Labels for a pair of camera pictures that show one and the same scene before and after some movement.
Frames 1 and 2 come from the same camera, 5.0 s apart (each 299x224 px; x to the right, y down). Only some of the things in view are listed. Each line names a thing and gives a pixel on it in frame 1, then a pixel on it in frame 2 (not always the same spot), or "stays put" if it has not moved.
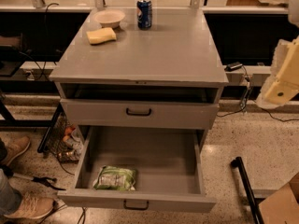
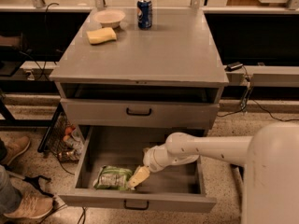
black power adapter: [233, 66] stays put
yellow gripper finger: [282, 86] -> [154, 158]
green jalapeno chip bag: [115, 178] stays put
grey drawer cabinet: [141, 68] stays put
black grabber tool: [43, 180] -> [34, 180]
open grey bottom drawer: [140, 167] stays put
